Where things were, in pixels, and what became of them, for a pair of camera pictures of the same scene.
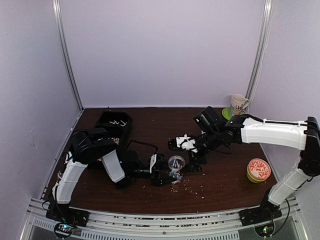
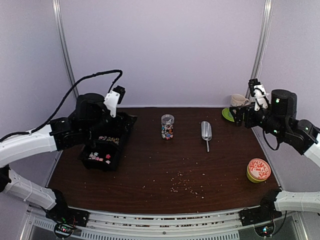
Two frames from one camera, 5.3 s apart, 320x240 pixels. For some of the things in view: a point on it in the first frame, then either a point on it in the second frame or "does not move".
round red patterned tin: [258, 170] does not move
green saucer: [226, 113] does not move
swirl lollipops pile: [116, 140] does not move
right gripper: [194, 167] to [238, 118]
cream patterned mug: [238, 102] does not move
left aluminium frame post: [57, 6] does not move
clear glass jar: [176, 163] to [167, 126]
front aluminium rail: [214, 225] does not move
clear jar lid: [176, 162] to [167, 118]
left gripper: [157, 178] to [118, 129]
